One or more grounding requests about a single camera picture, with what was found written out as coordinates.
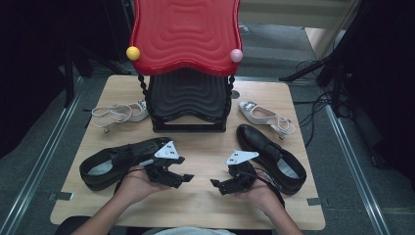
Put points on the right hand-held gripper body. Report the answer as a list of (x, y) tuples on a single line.
[(243, 176)]

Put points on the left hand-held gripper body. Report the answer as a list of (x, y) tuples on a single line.
[(166, 150)]

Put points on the black leather shoe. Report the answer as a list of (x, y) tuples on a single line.
[(254, 138), (124, 156)]

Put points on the white slingback heeled shoe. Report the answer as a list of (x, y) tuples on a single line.
[(251, 112), (138, 112)]

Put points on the red and black shoe rack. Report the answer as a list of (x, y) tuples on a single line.
[(186, 32)]

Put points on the person's right hand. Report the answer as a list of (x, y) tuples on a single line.
[(264, 197)]

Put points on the person's left hand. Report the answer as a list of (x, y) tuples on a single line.
[(135, 186)]

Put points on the person's grey clothing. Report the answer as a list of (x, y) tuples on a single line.
[(192, 231)]

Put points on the grey tape tab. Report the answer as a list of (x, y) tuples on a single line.
[(314, 201), (62, 196)]

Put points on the round grey sticker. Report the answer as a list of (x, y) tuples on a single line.
[(235, 94)]

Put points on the black metal stand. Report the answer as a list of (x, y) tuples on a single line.
[(313, 67), (69, 81)]

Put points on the dark curtain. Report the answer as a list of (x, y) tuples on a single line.
[(388, 81), (29, 65)]

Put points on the beige wooden furniture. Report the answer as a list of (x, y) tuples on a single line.
[(293, 16)]

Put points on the metal floor rail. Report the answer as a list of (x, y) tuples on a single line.
[(42, 163), (355, 169), (261, 79)]

